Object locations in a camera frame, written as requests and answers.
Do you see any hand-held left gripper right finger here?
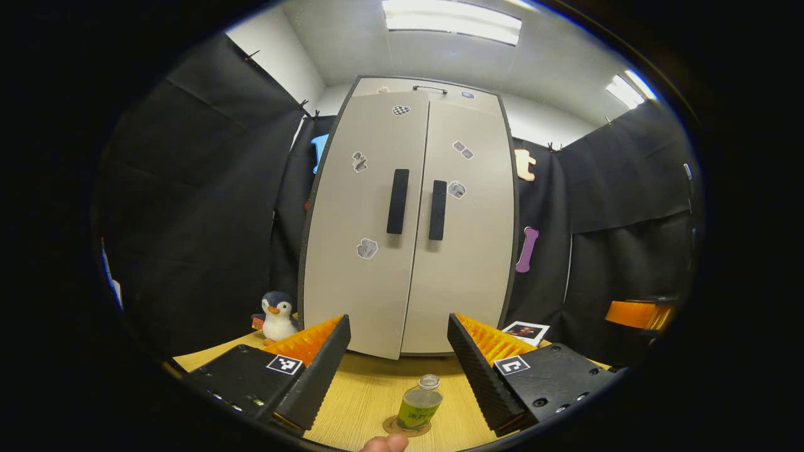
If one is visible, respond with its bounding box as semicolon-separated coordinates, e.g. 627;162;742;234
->
447;313;622;438

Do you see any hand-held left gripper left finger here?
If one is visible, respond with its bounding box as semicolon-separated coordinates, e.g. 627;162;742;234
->
182;315;351;434

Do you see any green label clear bottle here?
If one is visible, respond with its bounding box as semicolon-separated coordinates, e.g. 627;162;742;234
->
396;374;444;431

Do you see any round cork coaster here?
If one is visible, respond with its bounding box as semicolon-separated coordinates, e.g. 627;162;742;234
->
383;416;432;438

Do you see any grey cabinet door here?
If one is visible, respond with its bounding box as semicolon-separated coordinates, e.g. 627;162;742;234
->
303;92;430;360
401;99;516;355

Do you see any grey cabinet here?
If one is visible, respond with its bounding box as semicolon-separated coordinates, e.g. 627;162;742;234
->
296;76;521;360

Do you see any picture cover book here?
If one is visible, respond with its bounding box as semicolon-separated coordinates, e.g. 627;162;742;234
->
501;321;551;347

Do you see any plush penguin toy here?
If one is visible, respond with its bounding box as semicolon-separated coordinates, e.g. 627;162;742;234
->
251;291;300;345

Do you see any black backdrop cloth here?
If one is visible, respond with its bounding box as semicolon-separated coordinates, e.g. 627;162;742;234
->
94;31;701;368

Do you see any small ceiling light panel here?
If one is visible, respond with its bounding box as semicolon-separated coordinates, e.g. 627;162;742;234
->
606;74;646;109

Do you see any large ceiling light panel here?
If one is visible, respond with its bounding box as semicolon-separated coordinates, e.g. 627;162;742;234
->
382;0;523;46

